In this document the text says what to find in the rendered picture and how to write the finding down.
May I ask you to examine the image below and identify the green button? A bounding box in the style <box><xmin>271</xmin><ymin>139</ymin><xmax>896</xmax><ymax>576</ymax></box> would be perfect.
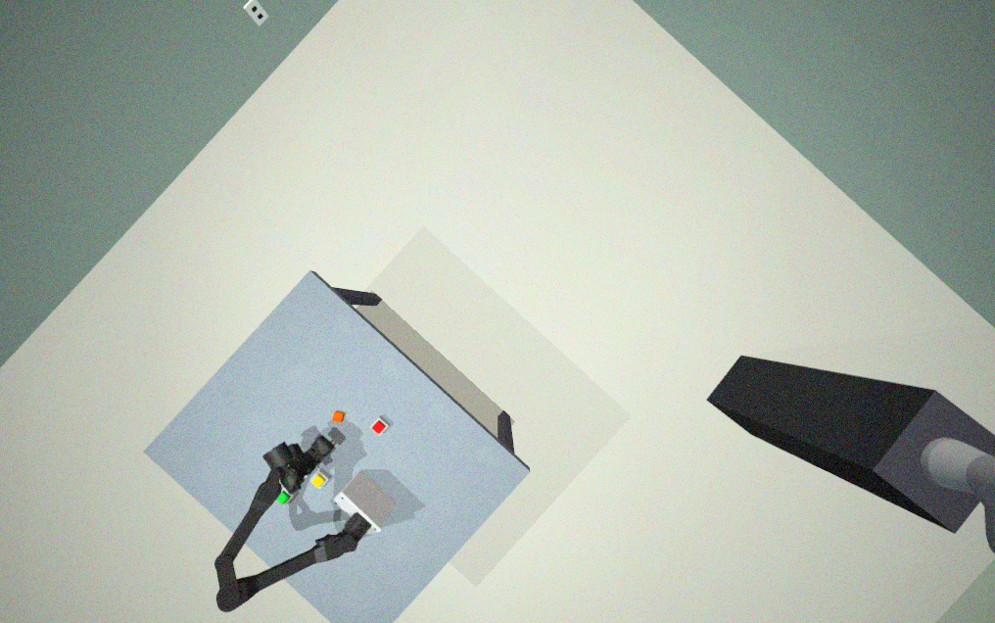
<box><xmin>277</xmin><ymin>488</ymin><xmax>297</xmax><ymax>506</ymax></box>

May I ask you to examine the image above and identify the red button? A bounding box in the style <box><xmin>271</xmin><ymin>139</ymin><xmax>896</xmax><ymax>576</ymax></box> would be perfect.
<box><xmin>370</xmin><ymin>415</ymin><xmax>391</xmax><ymax>436</ymax></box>

